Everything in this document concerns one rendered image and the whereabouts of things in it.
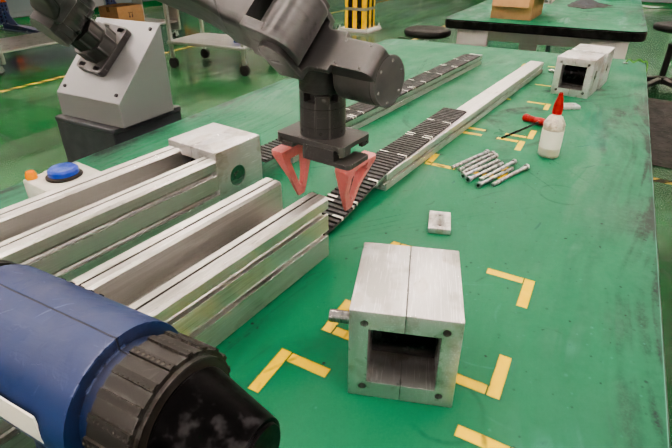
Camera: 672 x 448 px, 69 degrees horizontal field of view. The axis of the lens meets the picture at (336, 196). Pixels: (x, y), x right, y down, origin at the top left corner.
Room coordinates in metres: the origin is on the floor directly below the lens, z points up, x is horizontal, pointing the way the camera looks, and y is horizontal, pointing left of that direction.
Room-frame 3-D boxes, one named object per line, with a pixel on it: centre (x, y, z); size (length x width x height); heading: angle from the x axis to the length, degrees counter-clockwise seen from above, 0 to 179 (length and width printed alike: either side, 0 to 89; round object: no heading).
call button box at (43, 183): (0.61, 0.37, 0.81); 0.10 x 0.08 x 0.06; 55
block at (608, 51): (1.36, -0.69, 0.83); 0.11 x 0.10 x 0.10; 54
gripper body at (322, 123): (0.58, 0.02, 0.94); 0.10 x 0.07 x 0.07; 56
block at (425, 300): (0.34, -0.05, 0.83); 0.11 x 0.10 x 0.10; 80
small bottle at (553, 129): (0.84, -0.39, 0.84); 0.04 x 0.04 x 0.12
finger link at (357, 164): (0.57, 0.00, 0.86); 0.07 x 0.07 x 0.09; 56
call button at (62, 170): (0.62, 0.38, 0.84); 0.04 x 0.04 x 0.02
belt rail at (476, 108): (1.09, -0.34, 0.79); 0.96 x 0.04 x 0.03; 145
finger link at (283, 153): (0.60, 0.04, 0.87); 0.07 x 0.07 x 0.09; 56
